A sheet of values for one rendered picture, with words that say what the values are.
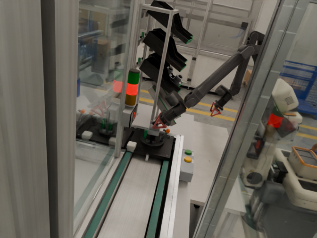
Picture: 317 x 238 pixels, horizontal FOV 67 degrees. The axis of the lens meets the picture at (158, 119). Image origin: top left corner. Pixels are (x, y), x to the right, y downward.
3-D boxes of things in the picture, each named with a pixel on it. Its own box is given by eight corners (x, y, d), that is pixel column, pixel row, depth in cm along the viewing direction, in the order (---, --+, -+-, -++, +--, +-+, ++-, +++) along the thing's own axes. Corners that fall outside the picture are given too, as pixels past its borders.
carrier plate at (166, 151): (173, 139, 149) (174, 136, 148) (169, 161, 128) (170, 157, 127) (136, 130, 151) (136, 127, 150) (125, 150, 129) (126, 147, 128)
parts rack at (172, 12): (159, 118, 192) (180, 10, 157) (151, 140, 159) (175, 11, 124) (133, 112, 193) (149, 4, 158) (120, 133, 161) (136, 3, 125)
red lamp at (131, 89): (137, 92, 109) (139, 82, 107) (135, 96, 105) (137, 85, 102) (127, 90, 109) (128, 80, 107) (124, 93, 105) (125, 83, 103)
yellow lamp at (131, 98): (136, 102, 111) (137, 92, 109) (133, 106, 107) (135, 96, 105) (126, 100, 112) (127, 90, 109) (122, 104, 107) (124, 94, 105)
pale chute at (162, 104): (175, 119, 167) (181, 116, 164) (170, 126, 155) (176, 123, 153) (154, 84, 162) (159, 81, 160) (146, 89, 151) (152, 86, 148)
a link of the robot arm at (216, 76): (256, 52, 120) (246, 53, 131) (250, 43, 119) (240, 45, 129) (192, 109, 123) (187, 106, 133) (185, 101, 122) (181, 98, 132)
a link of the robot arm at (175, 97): (197, 102, 123) (193, 99, 131) (184, 84, 120) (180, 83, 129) (179, 116, 123) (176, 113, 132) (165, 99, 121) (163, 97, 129)
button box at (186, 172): (191, 159, 142) (194, 150, 139) (190, 182, 123) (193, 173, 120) (180, 156, 142) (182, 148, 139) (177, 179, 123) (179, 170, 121)
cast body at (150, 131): (159, 132, 138) (161, 122, 135) (158, 136, 134) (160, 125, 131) (145, 130, 138) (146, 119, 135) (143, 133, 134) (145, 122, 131)
